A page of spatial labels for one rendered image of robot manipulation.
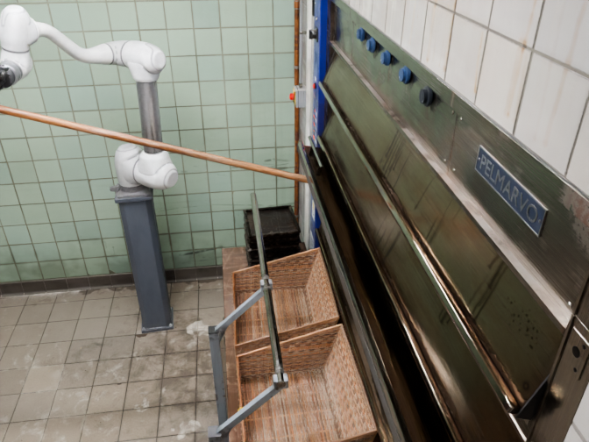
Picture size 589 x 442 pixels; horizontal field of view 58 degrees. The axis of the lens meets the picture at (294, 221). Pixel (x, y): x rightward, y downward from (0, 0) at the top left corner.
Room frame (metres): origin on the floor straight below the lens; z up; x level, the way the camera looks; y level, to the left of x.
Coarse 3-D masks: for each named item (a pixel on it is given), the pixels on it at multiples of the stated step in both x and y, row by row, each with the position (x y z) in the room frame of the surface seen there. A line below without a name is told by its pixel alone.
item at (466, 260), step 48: (336, 96) 2.11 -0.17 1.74; (384, 144) 1.50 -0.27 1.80; (384, 192) 1.31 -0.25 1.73; (432, 192) 1.14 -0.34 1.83; (432, 240) 1.03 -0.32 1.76; (480, 240) 0.89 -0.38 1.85; (480, 288) 0.82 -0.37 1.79; (480, 336) 0.74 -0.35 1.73; (528, 336) 0.66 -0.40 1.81; (528, 384) 0.60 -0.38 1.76
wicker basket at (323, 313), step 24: (288, 264) 2.29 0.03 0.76; (312, 264) 2.31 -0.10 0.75; (240, 288) 2.26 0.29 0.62; (288, 288) 2.29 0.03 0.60; (312, 288) 2.20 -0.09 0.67; (264, 312) 2.10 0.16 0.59; (312, 312) 2.08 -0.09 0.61; (336, 312) 1.81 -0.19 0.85; (264, 336) 1.93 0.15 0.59; (288, 336) 1.75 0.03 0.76
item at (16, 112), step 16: (0, 112) 1.91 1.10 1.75; (16, 112) 1.91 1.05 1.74; (32, 112) 1.94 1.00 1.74; (80, 128) 1.94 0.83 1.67; (96, 128) 1.95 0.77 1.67; (144, 144) 1.96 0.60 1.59; (160, 144) 1.98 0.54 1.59; (224, 160) 2.00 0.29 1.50; (240, 160) 2.02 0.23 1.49; (288, 176) 2.03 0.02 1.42; (304, 176) 2.05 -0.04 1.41
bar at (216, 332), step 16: (256, 208) 2.18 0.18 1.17; (256, 224) 2.04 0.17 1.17; (272, 288) 1.61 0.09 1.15; (272, 304) 1.48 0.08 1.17; (224, 320) 1.60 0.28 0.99; (272, 320) 1.40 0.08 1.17; (272, 336) 1.32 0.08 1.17; (272, 352) 1.26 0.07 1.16; (224, 400) 1.57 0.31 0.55; (256, 400) 1.13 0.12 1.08; (224, 416) 1.57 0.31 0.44; (240, 416) 1.12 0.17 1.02; (208, 432) 1.11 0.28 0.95; (224, 432) 1.11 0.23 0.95
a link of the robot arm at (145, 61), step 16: (128, 48) 2.58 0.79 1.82; (144, 48) 2.55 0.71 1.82; (128, 64) 2.57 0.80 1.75; (144, 64) 2.52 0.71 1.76; (160, 64) 2.55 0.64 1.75; (144, 80) 2.54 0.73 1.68; (144, 96) 2.55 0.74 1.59; (144, 112) 2.55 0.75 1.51; (144, 128) 2.55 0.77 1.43; (160, 128) 2.59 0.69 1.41; (144, 160) 2.52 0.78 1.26; (160, 160) 2.52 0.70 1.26; (144, 176) 2.51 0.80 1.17; (160, 176) 2.48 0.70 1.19; (176, 176) 2.54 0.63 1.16
